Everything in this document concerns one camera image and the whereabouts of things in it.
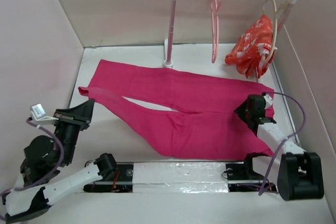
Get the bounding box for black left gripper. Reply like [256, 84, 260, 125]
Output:
[53, 98, 96, 164]

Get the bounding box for pink trousers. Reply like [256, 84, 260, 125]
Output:
[79, 60, 273, 161]

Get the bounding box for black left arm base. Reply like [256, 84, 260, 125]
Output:
[83, 163, 134, 193]

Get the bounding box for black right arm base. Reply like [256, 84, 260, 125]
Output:
[222, 153, 278, 194]

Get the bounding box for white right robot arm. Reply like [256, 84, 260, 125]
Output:
[234, 92, 324, 201]

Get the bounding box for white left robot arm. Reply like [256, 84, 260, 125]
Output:
[1, 99, 119, 223]

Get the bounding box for pink plastic hanger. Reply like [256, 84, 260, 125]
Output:
[210, 0, 223, 63]

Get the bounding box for beige wooden hanger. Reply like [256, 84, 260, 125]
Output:
[261, 0, 290, 63]

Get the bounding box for orange floral garment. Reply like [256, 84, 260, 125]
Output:
[225, 14, 277, 78]

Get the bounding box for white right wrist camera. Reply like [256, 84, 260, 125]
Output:
[261, 92, 273, 109]

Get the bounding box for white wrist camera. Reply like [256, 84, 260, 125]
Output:
[261, 92, 273, 109]
[30, 104, 58, 124]

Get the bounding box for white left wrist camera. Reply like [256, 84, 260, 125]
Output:
[30, 104, 58, 124]

